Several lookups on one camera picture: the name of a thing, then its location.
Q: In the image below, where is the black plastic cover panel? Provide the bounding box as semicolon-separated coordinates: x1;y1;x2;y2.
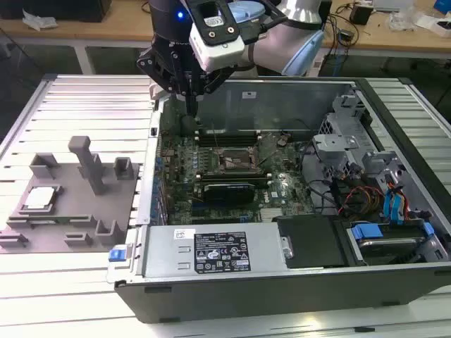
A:
273;215;348;270

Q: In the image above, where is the clear plastic bag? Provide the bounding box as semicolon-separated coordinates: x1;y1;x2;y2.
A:
383;6;424;31

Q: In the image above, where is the small silver heatsink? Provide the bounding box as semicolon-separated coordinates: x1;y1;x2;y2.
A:
259;208;283;222

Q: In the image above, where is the grey plastic parts rack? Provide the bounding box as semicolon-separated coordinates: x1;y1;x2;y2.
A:
0;135;142;254

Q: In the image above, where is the silver green CPU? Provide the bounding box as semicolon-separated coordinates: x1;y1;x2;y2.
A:
21;185;58;213

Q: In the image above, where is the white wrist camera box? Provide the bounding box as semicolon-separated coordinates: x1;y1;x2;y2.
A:
189;0;245;73

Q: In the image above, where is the small black box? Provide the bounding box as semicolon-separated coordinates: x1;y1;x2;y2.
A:
349;5;373;26

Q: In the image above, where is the wooden desk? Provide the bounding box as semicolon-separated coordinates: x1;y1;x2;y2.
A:
0;0;451;77

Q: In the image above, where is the large black box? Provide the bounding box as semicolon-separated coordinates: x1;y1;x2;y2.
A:
0;0;112;22

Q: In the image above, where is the blue flat data wire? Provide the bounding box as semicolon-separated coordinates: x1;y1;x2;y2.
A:
394;186;409;223
382;188;397;223

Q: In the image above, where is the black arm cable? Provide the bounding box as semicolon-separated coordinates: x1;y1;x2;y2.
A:
242;0;293;45

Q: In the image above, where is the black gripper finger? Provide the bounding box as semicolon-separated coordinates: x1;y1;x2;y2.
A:
192;66;233;117
136;49;193;117

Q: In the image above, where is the metal socket cover frame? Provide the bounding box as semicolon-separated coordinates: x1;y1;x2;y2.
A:
259;133;283;172

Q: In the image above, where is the black RAM slot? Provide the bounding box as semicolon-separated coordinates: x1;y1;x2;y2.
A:
196;170;271;177

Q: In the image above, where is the crumpled white wrapping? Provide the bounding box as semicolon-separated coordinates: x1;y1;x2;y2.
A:
21;9;59;30

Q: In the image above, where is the red yellow black wire bundle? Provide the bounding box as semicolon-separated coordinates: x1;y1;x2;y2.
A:
336;184;385;215

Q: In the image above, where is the black grey PC case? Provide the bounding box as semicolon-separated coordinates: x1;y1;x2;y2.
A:
105;75;451;325

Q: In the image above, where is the grey power supply with label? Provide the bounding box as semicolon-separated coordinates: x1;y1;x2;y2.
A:
142;225;295;277

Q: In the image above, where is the black graphics card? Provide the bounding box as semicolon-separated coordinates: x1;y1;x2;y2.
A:
201;182;255;205

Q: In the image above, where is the hard disk in blue carrier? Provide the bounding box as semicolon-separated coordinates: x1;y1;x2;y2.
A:
347;220;436;267

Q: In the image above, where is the grey metal disk bay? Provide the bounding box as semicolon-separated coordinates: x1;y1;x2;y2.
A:
311;93;409;184

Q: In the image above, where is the green motherboard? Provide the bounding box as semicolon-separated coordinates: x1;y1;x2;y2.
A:
156;105;318;226

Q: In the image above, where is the white cardboard box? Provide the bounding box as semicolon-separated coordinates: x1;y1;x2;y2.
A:
415;15;451;38

